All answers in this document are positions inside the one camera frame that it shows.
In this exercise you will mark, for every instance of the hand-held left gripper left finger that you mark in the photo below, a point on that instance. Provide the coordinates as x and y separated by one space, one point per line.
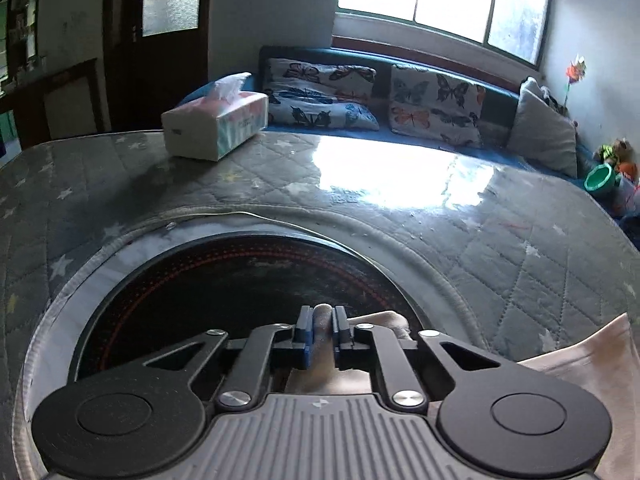
305 342

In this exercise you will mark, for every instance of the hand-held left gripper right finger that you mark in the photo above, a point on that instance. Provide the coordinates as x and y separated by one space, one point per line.
340 340

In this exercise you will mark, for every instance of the cream cloth garment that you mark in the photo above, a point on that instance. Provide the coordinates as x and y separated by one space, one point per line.
590 355

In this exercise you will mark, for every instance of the black round induction cooktop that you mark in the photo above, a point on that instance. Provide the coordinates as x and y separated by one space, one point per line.
225 280

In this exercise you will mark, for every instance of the butterfly print pillow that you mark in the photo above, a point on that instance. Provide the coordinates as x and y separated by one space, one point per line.
435 105
320 115
320 77

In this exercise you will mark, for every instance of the white tissue box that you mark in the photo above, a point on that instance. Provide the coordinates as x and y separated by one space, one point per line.
215 125

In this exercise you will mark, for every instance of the blue sofa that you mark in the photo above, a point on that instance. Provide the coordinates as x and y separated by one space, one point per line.
320 54

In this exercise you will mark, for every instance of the grey pillow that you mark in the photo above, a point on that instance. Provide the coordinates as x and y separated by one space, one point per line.
542 130

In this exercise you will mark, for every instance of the green plastic pot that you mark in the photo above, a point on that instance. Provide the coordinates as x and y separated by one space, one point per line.
602 180

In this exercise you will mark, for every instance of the dark wooden door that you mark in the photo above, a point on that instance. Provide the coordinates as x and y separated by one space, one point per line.
122 70

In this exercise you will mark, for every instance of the plush toy pile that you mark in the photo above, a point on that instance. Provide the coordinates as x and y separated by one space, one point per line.
620 152

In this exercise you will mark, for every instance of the low dark wooden cabinet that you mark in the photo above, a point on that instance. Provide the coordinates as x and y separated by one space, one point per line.
65 105

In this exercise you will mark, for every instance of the colourful paper pinwheel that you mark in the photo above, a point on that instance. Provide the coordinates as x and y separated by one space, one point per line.
575 70

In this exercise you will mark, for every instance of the tall dark shelf cabinet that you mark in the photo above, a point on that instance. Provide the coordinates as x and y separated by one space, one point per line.
22 30

